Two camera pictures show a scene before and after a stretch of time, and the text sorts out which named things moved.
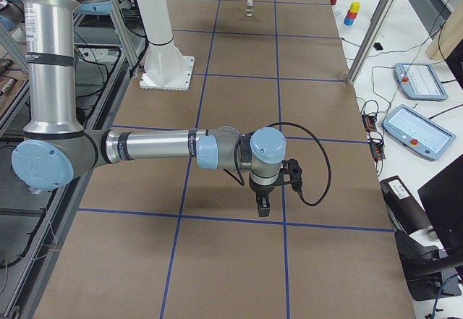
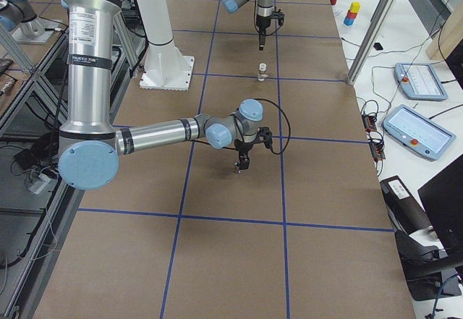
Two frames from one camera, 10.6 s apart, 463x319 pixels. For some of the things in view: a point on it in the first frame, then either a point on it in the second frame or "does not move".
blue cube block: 348,22 does not move
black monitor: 443,197 does not move
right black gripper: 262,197 → 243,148
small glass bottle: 249,11 → 262,74
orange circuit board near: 377,152 does not move
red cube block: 351,14 does not move
